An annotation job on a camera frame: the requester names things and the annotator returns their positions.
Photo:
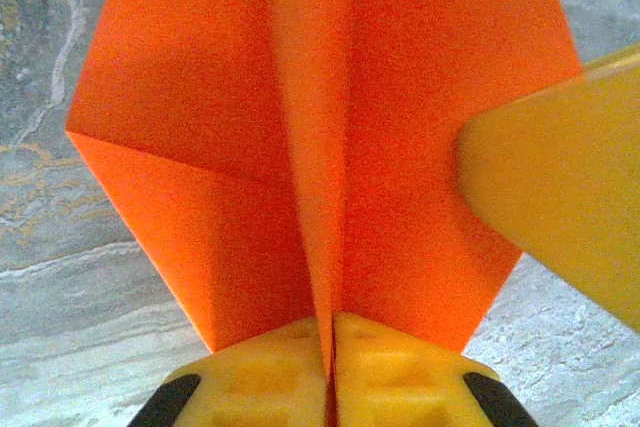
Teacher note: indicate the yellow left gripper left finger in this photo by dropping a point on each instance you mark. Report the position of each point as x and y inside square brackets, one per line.
[260, 387]

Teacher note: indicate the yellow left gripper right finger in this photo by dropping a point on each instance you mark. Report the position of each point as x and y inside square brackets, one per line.
[410, 387]

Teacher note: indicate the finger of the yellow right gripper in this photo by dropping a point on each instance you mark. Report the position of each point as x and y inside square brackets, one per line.
[560, 187]

